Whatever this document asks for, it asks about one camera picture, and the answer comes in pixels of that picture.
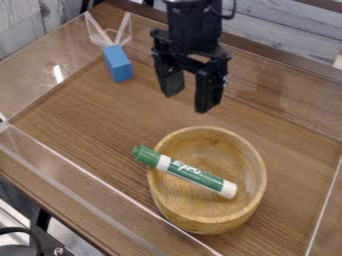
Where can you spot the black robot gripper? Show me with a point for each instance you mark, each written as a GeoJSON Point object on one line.
{"type": "Point", "coordinates": [189, 47]}

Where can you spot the brown wooden bowl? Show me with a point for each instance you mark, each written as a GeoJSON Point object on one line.
{"type": "Point", "coordinates": [225, 154]}

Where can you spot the green Expo marker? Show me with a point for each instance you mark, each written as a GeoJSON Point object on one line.
{"type": "Point", "coordinates": [186, 172]}

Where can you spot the blue rectangular block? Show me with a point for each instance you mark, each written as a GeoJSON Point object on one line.
{"type": "Point", "coordinates": [118, 63]}

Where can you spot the clear acrylic tray wall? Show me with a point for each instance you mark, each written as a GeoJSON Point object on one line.
{"type": "Point", "coordinates": [74, 123]}

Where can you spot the black metal table bracket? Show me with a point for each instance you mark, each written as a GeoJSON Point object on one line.
{"type": "Point", "coordinates": [51, 246]}

